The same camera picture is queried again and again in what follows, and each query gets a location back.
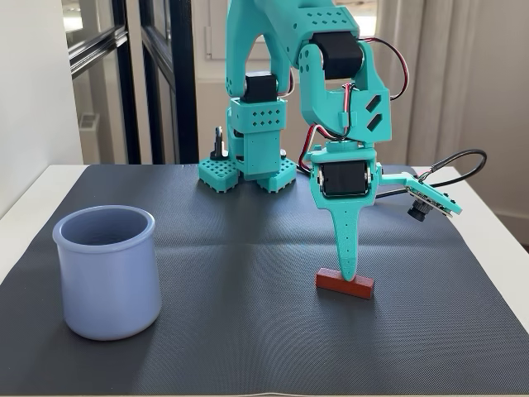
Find beige curtain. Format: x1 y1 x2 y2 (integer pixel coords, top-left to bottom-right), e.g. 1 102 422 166
378 0 468 166

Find red-brown wooden block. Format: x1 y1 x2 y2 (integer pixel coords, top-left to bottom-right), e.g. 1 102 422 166
316 267 375 300

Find black camera cable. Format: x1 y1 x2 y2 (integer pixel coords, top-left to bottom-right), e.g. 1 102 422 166
374 149 488 199

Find wrist camera on teal mount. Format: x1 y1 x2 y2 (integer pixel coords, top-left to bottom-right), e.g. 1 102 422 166
378 171 463 223

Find black textured mat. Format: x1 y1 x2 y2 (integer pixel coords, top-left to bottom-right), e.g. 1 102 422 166
0 164 529 397

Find red black white servo wire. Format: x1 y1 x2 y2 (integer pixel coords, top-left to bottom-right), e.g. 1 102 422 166
357 36 409 102
341 82 357 140
298 122 346 171

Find black framed glass door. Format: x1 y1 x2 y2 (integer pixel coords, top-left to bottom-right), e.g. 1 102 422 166
61 0 199 165

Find teal gripper with motor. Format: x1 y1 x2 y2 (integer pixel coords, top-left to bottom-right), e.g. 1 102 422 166
309 140 382 283

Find light blue pot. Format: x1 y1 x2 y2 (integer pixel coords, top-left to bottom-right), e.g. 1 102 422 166
52 205 163 342

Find teal robot base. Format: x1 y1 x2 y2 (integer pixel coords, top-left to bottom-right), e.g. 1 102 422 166
197 127 298 194

